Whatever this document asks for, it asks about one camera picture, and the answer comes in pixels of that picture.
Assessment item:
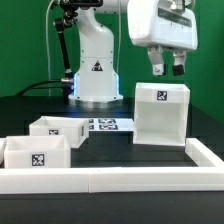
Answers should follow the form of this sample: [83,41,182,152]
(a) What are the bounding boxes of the white front fence rail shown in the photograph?
[0,167,224,194]

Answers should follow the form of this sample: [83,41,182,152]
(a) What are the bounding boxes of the white right fence rail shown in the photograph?
[185,138,224,167]

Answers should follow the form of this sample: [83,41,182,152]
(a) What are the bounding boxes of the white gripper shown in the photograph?
[127,0,198,76]

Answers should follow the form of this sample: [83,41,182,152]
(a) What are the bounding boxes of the white marker sheet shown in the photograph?
[89,118,134,132]

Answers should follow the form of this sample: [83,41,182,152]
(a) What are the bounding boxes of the white fence rail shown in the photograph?
[0,138,6,165]
[0,167,224,194]
[185,138,224,167]

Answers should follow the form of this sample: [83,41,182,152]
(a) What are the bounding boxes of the white drawer cabinet frame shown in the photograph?
[133,83,190,146]

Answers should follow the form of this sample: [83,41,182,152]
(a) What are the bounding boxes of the black cable bundle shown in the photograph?
[15,0,75,98]

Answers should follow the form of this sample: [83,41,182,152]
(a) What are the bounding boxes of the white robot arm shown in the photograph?
[54,0,198,104]

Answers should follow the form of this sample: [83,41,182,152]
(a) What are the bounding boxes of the white drawer box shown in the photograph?
[29,116,89,148]
[4,135,71,169]

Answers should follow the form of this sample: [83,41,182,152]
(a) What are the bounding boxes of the white left fence rail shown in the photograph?
[0,138,6,165]

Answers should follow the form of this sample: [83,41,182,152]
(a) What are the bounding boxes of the white front drawer box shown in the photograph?
[4,135,71,169]

